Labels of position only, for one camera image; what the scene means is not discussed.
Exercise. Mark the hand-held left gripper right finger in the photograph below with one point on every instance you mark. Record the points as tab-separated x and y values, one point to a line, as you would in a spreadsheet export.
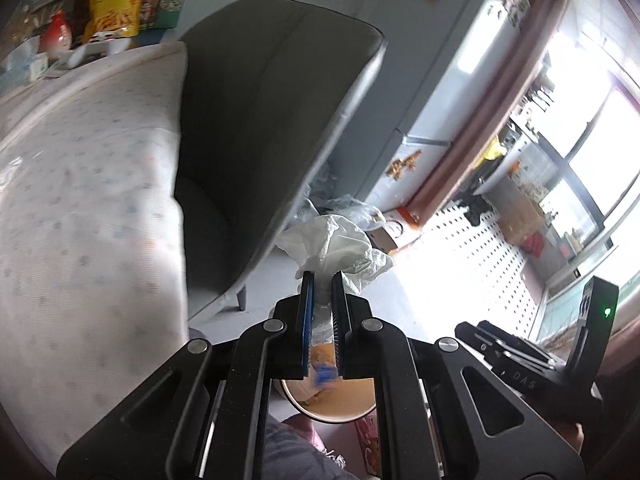
340	320

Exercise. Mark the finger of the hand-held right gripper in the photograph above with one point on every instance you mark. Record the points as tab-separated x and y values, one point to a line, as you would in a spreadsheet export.
500	340

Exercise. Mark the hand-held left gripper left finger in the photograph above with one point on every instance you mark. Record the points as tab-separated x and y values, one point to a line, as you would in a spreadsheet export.
308	320

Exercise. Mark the white tissue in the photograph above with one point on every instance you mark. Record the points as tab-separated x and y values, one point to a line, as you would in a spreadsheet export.
335	245

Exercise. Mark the paper bucket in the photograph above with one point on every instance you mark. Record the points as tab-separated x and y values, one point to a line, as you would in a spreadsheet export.
350	400

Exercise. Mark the person's right hand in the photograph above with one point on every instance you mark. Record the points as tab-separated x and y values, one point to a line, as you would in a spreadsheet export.
570	435

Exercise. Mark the clear plastic bag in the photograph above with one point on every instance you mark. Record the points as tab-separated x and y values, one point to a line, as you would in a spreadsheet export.
345	205

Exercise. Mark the large cardboard box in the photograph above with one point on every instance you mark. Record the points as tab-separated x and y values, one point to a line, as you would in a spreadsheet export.
522	217

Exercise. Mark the grey patterned pants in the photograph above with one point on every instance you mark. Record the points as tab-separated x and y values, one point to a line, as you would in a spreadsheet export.
295	450

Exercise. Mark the grey upholstered chair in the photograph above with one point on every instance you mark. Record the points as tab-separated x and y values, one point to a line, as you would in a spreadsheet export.
260	110

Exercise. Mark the white refrigerator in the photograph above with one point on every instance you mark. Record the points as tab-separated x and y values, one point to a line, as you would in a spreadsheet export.
425	85

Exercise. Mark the pale patterned tablecloth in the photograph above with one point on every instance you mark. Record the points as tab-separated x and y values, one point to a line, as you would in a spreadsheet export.
75	210

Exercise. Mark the white plastic controller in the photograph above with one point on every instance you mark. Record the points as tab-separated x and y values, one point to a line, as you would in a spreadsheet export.
92	50

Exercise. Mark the dark red snack package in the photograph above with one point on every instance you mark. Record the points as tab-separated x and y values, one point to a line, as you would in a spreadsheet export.
151	2

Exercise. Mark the yellow snack bag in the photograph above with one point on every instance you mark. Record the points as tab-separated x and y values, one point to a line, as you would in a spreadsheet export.
117	0

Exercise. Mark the red bottle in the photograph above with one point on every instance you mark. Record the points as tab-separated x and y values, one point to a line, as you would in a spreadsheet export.
57	35

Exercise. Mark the blue white tissue box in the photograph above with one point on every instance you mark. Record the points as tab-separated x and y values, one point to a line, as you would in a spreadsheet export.
22	62

